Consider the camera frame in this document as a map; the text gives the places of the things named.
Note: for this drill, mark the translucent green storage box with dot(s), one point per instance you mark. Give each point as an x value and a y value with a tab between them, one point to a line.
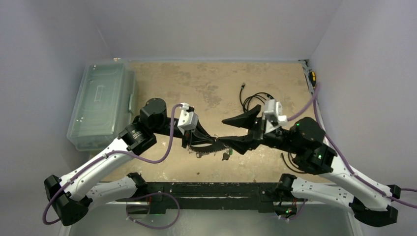
104	105

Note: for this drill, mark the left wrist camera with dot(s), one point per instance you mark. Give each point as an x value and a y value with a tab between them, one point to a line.
188	119

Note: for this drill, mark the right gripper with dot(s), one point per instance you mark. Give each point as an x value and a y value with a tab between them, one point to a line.
255	131

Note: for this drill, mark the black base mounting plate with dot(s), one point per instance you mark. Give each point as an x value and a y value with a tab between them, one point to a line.
263	197

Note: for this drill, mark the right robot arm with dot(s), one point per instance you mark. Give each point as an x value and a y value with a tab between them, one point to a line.
368	200

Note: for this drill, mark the yellow handled screwdriver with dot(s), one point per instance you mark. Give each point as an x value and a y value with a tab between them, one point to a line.
312	78

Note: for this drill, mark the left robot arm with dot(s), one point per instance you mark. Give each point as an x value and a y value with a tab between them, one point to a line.
148	138

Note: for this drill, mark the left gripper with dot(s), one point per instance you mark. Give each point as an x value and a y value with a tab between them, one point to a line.
197	135

